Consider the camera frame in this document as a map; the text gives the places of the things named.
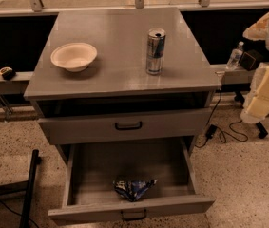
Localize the blue chip bag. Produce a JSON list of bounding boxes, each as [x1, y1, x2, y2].
[[113, 180, 157, 202]]

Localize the grey drawer cabinet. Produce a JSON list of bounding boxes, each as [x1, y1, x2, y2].
[[24, 8, 221, 158]]

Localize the grey top drawer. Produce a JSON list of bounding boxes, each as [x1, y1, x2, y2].
[[38, 108, 211, 145]]

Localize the grey open middle drawer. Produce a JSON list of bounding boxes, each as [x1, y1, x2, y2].
[[48, 138, 214, 226]]

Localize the silver blue energy drink can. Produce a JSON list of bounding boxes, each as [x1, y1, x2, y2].
[[146, 28, 166, 75]]

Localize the white paper bowl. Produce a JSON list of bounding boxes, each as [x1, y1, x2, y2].
[[50, 43, 98, 72]]

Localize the black stand leg right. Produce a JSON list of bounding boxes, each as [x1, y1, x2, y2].
[[234, 90, 269, 140]]

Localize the clear plastic water bottle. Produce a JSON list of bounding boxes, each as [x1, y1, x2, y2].
[[226, 41, 244, 70]]

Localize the small black speaker box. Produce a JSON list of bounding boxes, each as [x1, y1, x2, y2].
[[240, 50, 263, 71]]

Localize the yellow black tape measure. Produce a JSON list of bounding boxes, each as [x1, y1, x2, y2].
[[0, 66, 16, 80]]

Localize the black table leg left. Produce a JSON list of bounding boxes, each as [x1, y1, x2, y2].
[[0, 149, 41, 228]]

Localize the black top drawer handle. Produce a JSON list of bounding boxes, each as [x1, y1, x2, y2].
[[114, 122, 143, 131]]

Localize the black drawer handle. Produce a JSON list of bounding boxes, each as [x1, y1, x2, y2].
[[121, 209, 147, 221], [114, 122, 143, 131]]

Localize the black power adapter cable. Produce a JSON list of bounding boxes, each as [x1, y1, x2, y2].
[[194, 88, 250, 150]]

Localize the black middle drawer handle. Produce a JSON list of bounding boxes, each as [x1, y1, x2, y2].
[[121, 209, 147, 221]]

